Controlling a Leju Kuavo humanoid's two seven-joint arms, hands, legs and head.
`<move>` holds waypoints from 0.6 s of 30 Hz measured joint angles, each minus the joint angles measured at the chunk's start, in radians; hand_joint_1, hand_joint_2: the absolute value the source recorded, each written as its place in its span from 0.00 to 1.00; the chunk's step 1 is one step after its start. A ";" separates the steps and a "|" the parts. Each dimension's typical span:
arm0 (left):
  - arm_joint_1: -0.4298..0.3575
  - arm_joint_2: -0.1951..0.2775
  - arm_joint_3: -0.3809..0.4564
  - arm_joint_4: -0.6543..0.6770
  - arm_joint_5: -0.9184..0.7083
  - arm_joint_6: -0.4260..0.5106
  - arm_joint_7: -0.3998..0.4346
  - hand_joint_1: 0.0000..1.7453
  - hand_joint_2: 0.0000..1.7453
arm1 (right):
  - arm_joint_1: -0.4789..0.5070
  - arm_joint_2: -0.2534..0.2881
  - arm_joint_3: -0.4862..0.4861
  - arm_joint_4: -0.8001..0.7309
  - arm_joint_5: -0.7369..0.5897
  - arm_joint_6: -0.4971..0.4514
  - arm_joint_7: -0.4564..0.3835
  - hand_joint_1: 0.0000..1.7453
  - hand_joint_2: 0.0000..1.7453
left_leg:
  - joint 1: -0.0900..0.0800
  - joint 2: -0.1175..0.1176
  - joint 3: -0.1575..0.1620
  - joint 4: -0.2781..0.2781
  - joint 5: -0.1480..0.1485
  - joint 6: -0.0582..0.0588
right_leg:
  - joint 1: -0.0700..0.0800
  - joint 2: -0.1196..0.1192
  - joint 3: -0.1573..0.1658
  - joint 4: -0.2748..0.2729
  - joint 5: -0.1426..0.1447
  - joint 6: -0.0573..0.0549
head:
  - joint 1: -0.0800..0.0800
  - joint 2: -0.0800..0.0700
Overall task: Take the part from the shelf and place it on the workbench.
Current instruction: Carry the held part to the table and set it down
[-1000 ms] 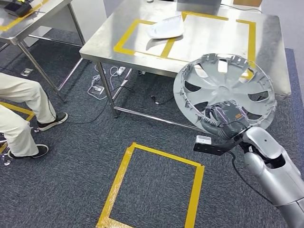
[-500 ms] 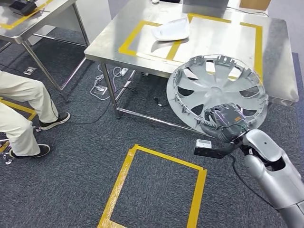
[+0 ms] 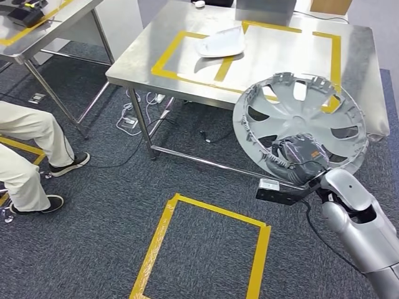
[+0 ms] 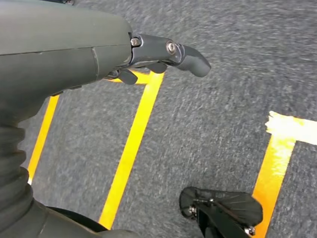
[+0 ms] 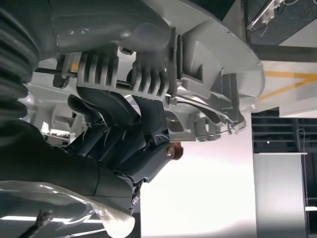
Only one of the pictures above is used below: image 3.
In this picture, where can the grey plastic wheel cover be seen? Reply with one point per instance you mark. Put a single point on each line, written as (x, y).
(296, 119)

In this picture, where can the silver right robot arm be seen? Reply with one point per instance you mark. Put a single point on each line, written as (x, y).
(358, 231)

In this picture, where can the white plastic part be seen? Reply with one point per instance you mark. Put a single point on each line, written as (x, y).
(221, 43)

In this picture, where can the steel workbench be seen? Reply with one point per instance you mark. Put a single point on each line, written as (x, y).
(150, 57)

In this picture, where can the yellow floor tape square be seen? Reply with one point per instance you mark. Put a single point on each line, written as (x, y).
(218, 212)

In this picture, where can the white power strip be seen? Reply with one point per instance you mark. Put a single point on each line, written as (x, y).
(160, 99)

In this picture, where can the floor socket plate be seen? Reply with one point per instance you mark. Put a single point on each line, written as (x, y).
(129, 122)
(37, 98)

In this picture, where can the white round puck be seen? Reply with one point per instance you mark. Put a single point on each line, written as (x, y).
(199, 3)

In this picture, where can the silver equipment case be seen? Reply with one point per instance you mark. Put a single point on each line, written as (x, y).
(264, 10)

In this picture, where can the yellow tape rectangle outline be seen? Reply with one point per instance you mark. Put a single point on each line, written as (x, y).
(335, 57)

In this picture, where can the chrome stool base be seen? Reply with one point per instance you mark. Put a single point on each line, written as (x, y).
(46, 175)

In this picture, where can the steel side table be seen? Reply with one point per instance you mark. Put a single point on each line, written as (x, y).
(62, 24)

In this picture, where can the cardboard box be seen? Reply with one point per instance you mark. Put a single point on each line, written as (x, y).
(330, 6)

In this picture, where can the person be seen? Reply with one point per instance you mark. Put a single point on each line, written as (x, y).
(25, 128)

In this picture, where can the yellow floor tape strip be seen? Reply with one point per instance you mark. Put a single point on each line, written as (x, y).
(18, 146)

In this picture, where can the yellow tape strip outline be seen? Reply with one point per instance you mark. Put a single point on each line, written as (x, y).
(47, 18)

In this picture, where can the black handheld device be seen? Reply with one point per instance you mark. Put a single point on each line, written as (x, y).
(26, 15)

